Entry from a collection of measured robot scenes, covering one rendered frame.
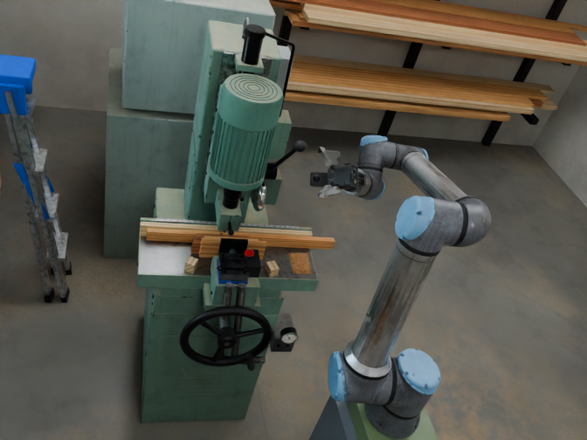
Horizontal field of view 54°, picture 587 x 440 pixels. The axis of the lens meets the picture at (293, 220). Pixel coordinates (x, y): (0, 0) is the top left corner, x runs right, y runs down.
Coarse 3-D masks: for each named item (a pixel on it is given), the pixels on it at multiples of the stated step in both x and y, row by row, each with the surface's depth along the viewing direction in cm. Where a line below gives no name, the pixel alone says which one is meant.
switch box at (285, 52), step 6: (282, 48) 192; (288, 48) 193; (282, 54) 188; (288, 54) 190; (282, 60) 187; (288, 60) 187; (282, 66) 188; (282, 72) 190; (282, 78) 191; (282, 84) 192; (282, 90) 194
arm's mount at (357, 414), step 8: (352, 408) 197; (360, 408) 193; (424, 408) 200; (352, 416) 197; (360, 416) 191; (424, 416) 197; (360, 424) 191; (368, 424) 189; (424, 424) 194; (360, 432) 191; (368, 432) 187; (376, 432) 188; (416, 432) 191; (424, 432) 192; (432, 432) 193
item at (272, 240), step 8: (152, 232) 190; (160, 232) 190; (168, 232) 191; (176, 232) 192; (184, 232) 193; (192, 232) 194; (200, 232) 195; (208, 232) 195; (152, 240) 192; (160, 240) 193; (168, 240) 193; (176, 240) 194; (184, 240) 194; (264, 240) 201; (272, 240) 201; (280, 240) 202; (288, 240) 203; (296, 240) 203; (304, 240) 204; (312, 240) 205; (320, 240) 206; (328, 240) 207; (312, 248) 207; (320, 248) 208; (328, 248) 209
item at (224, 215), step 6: (222, 192) 193; (216, 198) 195; (222, 198) 190; (216, 204) 195; (222, 204) 188; (216, 210) 194; (222, 210) 186; (228, 210) 186; (234, 210) 187; (240, 210) 188; (216, 216) 193; (222, 216) 185; (228, 216) 185; (234, 216) 186; (240, 216) 186; (222, 222) 186; (228, 222) 187; (234, 222) 187; (222, 228) 188; (228, 228) 189; (234, 228) 189
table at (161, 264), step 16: (144, 240) 191; (144, 256) 186; (160, 256) 188; (176, 256) 189; (192, 256) 191; (272, 256) 200; (288, 256) 202; (144, 272) 181; (160, 272) 182; (176, 272) 184; (208, 272) 187; (288, 272) 195; (208, 288) 186; (272, 288) 195; (288, 288) 196; (304, 288) 198; (208, 304) 181; (256, 304) 185
